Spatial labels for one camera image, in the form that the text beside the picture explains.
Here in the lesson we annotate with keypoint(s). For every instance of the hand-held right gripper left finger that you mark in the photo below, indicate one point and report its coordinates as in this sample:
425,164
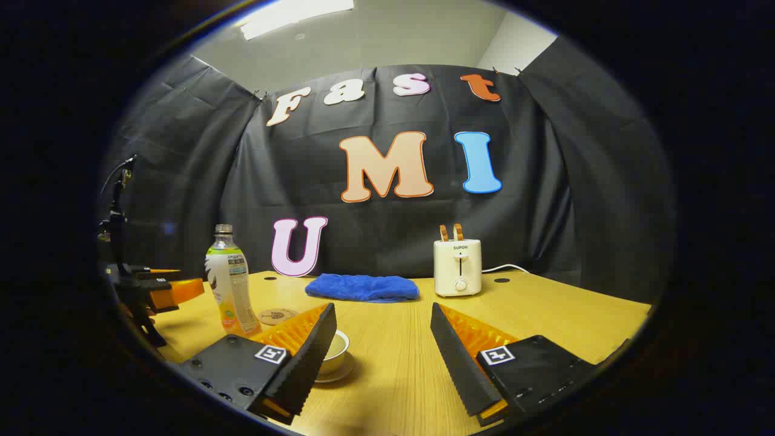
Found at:
309,363

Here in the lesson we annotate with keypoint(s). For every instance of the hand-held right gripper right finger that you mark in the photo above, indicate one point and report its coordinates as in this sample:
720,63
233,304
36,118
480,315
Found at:
460,369

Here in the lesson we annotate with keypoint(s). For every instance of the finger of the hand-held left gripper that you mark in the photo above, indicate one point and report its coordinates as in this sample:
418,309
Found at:
181,292
151,275

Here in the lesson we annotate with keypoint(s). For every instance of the white teacup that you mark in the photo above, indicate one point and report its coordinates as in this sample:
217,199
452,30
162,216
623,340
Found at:
332,364

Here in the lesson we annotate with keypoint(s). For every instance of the clear water bottle white label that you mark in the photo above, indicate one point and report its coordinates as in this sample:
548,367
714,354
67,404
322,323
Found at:
230,284

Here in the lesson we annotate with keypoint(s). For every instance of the round wooden coaster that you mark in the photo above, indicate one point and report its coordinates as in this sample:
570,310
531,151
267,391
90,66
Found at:
278,316

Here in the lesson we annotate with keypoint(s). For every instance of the white saucer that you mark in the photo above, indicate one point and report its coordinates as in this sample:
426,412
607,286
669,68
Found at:
344,375

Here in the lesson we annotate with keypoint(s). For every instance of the blue towel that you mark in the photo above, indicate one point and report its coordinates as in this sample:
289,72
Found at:
363,287

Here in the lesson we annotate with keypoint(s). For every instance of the white toaster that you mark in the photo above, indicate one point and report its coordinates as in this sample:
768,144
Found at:
457,272

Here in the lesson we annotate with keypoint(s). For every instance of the black backdrop cloth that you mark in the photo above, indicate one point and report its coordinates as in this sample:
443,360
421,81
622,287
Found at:
424,230

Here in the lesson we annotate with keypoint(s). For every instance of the ceiling light panel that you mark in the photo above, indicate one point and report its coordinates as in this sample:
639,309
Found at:
290,15

